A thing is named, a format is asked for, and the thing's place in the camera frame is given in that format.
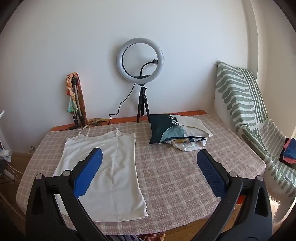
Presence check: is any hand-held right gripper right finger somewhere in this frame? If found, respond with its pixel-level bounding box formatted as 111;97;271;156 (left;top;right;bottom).
196;149;273;241

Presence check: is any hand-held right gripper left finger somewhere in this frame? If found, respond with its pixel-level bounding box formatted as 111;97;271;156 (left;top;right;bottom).
25;147;109;241

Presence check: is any white camisole top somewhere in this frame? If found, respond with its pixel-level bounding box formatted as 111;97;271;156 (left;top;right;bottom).
53;126;149;222

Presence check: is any pile of coloured clothes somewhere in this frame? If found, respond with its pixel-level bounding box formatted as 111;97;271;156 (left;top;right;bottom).
279;137;296;165

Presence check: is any white crumpled cloth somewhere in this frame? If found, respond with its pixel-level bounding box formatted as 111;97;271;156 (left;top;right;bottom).
171;138;207;152

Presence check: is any beige checked tablecloth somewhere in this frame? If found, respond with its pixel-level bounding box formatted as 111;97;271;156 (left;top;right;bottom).
16;113;266;233

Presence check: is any cream folded cloth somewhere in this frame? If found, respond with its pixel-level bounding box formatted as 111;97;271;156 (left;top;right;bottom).
172;115;213;139

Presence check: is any dark teal patterned cloth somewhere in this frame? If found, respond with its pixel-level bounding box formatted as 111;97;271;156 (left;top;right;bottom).
148;114;210;144

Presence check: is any brown narrow board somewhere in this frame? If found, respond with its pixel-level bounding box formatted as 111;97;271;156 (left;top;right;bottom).
78;74;87;124

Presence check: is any silver folded tripod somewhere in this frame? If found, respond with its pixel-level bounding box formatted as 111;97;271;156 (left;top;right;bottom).
72;77;85;124

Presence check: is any striped clothing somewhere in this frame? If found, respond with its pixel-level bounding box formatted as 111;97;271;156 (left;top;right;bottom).
104;234;165;241

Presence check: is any green striped white cover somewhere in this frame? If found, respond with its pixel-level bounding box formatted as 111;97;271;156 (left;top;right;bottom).
214;61;296;205

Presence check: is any colourful scarf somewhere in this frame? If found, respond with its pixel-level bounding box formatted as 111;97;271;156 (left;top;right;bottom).
65;73;80;114

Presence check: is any black tabletop tripod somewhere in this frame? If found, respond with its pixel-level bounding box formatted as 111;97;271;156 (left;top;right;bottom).
136;84;150;124

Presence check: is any black gooseneck phone holder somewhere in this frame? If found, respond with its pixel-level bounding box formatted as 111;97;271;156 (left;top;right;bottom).
140;59;159;77

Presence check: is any black ring light cable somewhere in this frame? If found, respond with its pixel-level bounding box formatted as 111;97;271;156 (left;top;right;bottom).
69;83;136;130

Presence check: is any white floor cable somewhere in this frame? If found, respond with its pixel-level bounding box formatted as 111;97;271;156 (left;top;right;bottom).
0;166;25;184

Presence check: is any white frame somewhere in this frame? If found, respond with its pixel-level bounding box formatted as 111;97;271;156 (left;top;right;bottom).
0;111;6;149

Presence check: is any white ring light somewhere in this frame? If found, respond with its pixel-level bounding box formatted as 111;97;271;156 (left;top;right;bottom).
117;38;165;84

